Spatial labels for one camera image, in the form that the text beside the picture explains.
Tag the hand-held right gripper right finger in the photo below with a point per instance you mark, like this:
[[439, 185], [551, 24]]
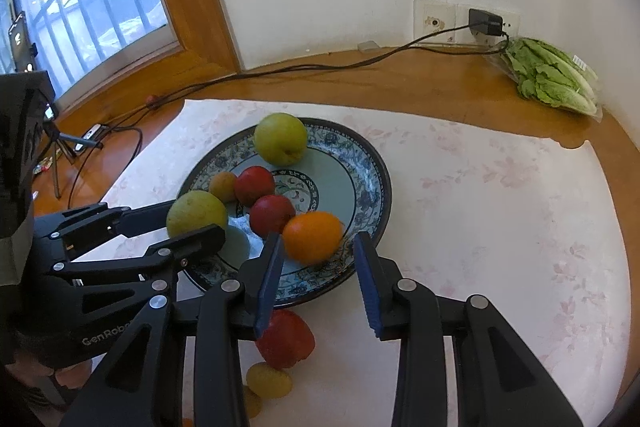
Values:
[[369, 292]]

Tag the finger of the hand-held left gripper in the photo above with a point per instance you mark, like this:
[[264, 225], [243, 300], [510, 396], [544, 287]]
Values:
[[190, 243], [110, 222]]

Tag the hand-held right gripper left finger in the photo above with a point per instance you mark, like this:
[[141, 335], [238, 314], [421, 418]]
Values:
[[267, 287]]

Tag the large green round fruit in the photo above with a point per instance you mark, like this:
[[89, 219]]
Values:
[[196, 217]]

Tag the large red apple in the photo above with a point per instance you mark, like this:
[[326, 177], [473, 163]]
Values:
[[287, 342]]

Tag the small brown round fruit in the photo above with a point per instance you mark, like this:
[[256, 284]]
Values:
[[268, 379], [252, 402], [223, 185]]

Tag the orange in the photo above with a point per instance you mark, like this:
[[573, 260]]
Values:
[[312, 237], [187, 422]]

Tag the small red apple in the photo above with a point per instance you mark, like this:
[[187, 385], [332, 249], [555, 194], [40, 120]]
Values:
[[271, 215], [255, 185]]

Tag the blue floral ceramic plate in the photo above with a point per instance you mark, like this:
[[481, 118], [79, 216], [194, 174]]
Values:
[[350, 187]]

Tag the green apple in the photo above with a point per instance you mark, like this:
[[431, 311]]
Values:
[[280, 138]]

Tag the person's left hand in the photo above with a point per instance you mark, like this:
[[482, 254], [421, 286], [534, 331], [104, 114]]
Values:
[[70, 376]]

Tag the small silver device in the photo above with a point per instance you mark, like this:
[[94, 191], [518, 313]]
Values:
[[90, 138]]

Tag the small black tripod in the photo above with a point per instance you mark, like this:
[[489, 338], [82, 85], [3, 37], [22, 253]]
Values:
[[67, 138]]

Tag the white floral tablecloth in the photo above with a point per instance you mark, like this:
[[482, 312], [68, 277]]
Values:
[[475, 232]]

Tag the phone on tripod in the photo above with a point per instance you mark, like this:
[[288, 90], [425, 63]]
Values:
[[20, 39]]

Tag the small white block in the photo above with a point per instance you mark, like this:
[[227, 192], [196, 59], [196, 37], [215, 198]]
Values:
[[369, 46]]

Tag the bagged green lettuce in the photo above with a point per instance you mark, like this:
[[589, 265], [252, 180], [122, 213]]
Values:
[[550, 77]]

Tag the black plug-in charger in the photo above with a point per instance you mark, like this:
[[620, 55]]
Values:
[[485, 23]]

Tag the white power outlet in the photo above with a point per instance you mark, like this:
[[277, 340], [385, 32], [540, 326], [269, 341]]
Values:
[[512, 19]]

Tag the white wall socket plate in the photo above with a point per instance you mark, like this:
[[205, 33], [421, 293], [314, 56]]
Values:
[[435, 22]]

